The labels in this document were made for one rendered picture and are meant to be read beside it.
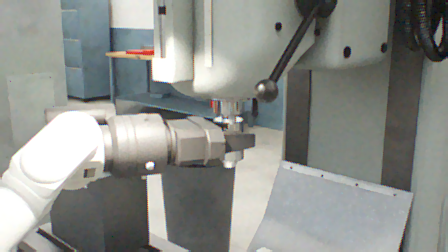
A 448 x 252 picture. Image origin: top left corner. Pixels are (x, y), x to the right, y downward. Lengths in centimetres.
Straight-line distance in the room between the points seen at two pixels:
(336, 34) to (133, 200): 55
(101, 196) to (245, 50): 50
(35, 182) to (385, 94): 67
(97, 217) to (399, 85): 65
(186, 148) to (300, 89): 47
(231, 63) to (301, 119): 51
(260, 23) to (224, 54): 6
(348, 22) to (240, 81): 21
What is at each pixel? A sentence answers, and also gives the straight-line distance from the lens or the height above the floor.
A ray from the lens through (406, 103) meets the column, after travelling 97.
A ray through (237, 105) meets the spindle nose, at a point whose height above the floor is 129.
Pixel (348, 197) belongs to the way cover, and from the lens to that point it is 104.
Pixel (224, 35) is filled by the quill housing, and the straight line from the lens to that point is 60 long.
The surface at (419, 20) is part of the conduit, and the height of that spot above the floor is 142.
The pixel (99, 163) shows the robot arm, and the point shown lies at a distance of 64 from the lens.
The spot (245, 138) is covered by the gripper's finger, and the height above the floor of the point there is 125.
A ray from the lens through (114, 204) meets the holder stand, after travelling 100.
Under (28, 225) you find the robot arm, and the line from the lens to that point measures 62.
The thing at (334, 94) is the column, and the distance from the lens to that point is 104.
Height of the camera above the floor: 143
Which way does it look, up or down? 14 degrees down
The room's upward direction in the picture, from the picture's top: straight up
